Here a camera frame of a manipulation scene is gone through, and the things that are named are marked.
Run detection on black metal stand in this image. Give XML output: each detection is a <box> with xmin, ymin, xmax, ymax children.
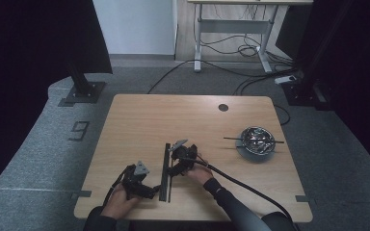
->
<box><xmin>282</xmin><ymin>0</ymin><xmax>355</xmax><ymax>112</ymax></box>

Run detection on white power strip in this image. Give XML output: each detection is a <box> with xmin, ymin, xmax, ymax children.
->
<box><xmin>274</xmin><ymin>75</ymin><xmax>298</xmax><ymax>86</ymax></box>

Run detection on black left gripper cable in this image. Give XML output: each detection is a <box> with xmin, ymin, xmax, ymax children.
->
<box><xmin>102</xmin><ymin>164</ymin><xmax>136</xmax><ymax>206</ymax></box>

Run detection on shiny metal bowl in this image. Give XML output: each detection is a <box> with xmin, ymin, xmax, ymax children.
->
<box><xmin>240</xmin><ymin>126</ymin><xmax>277</xmax><ymax>157</ymax></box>

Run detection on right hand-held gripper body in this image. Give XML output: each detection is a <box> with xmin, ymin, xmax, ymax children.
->
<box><xmin>168</xmin><ymin>139</ymin><xmax>198</xmax><ymax>172</ymax></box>

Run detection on black chopstick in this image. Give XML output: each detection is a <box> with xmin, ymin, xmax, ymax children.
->
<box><xmin>223</xmin><ymin>137</ymin><xmax>285</xmax><ymax>144</ymax></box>
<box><xmin>167</xmin><ymin>157</ymin><xmax>175</xmax><ymax>204</ymax></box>

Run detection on black stand base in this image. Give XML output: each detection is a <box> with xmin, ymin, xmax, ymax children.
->
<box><xmin>57</xmin><ymin>59</ymin><xmax>107</xmax><ymax>108</ymax></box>

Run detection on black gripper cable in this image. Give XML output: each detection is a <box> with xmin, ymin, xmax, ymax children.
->
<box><xmin>102</xmin><ymin>164</ymin><xmax>136</xmax><ymax>206</ymax></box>
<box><xmin>179</xmin><ymin>156</ymin><xmax>302</xmax><ymax>231</ymax></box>

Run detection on grey round plate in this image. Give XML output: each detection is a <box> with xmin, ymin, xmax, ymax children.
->
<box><xmin>235</xmin><ymin>134</ymin><xmax>276</xmax><ymax>163</ymax></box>

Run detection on long black floor cable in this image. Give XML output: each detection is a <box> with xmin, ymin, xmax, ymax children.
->
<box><xmin>146</xmin><ymin>59</ymin><xmax>298</xmax><ymax>95</ymax></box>

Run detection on white desk frame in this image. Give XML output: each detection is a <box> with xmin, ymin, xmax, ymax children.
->
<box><xmin>187</xmin><ymin>0</ymin><xmax>314</xmax><ymax>74</ymax></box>

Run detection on long black chopstick case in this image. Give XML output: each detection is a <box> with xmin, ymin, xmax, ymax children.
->
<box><xmin>159</xmin><ymin>142</ymin><xmax>172</xmax><ymax>203</ymax></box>

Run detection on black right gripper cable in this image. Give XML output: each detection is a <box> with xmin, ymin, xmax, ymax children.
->
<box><xmin>179</xmin><ymin>156</ymin><xmax>302</xmax><ymax>231</ymax></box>

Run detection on tangled black cables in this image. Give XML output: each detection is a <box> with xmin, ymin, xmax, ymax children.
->
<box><xmin>192</xmin><ymin>4</ymin><xmax>293</xmax><ymax>65</ymax></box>

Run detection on person's left hand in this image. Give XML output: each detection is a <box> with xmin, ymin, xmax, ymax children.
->
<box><xmin>100</xmin><ymin>184</ymin><xmax>142</xmax><ymax>220</ymax></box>

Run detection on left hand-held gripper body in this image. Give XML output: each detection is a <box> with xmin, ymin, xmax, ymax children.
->
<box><xmin>121</xmin><ymin>160</ymin><xmax>153</xmax><ymax>200</ymax></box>

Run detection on black curtain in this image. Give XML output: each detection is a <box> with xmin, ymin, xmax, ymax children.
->
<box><xmin>0</xmin><ymin>0</ymin><xmax>114</xmax><ymax>203</ymax></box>
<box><xmin>276</xmin><ymin>0</ymin><xmax>370</xmax><ymax>181</ymax></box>

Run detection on grey tape piece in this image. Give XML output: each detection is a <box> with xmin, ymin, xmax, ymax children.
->
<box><xmin>295</xmin><ymin>194</ymin><xmax>316</xmax><ymax>204</ymax></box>
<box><xmin>70</xmin><ymin>190</ymin><xmax>93</xmax><ymax>199</ymax></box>

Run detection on black looped cable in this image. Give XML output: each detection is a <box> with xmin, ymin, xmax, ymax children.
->
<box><xmin>273</xmin><ymin>104</ymin><xmax>292</xmax><ymax>126</ymax></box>

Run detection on black tape floor numeral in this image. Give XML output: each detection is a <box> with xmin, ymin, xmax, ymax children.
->
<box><xmin>67</xmin><ymin>120</ymin><xmax>91</xmax><ymax>142</ymax></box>

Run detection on person's right hand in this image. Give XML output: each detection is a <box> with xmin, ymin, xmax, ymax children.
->
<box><xmin>186</xmin><ymin>160</ymin><xmax>214</xmax><ymax>186</ymax></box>

